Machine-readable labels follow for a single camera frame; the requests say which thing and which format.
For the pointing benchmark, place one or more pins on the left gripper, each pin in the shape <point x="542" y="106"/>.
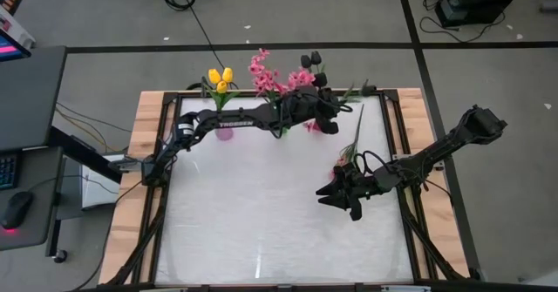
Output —
<point x="305" y="104"/>

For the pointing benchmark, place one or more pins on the white cardboard box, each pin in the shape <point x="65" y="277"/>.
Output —
<point x="19" y="28"/>

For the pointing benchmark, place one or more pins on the yellow artificial tulip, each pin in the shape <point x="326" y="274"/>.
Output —
<point x="214" y="76"/>
<point x="221" y="87"/>
<point x="227" y="75"/>

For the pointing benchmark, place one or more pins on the black tulip stem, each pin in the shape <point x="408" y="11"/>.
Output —
<point x="306" y="61"/>

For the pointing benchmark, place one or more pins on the black metal table frame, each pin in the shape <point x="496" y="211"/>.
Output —
<point x="408" y="239"/>

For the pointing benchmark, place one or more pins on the green glass vase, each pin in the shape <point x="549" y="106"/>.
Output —
<point x="285" y="131"/>

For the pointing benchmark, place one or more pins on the grey floor object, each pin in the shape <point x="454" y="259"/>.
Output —
<point x="550" y="7"/>

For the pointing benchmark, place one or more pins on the black computer mouse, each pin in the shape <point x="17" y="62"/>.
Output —
<point x="17" y="209"/>

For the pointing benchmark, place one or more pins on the backlit keyboard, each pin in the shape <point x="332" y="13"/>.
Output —
<point x="6" y="172"/>

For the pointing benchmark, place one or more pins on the pink artificial flower bunch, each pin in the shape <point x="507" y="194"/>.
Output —
<point x="354" y="135"/>
<point x="301" y="78"/>
<point x="263" y="80"/>

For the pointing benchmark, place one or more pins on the grey desk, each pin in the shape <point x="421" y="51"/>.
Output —
<point x="30" y="91"/>

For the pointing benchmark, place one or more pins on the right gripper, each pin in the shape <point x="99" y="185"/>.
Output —
<point x="368" y="181"/>

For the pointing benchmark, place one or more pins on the grey frame post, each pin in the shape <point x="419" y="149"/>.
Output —
<point x="203" y="86"/>

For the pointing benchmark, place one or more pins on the red glass vase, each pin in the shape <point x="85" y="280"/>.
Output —
<point x="311" y="127"/>

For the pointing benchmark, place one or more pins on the desk computer monitor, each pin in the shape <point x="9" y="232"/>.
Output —
<point x="8" y="48"/>

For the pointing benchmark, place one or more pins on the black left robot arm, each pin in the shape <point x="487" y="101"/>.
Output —
<point x="253" y="117"/>

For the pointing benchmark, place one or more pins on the purple glass vase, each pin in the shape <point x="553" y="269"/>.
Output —
<point x="224" y="133"/>

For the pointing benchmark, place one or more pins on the black caster wheel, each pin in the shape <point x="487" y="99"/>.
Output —
<point x="60" y="256"/>

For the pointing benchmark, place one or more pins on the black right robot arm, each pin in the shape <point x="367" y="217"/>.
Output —
<point x="440" y="152"/>

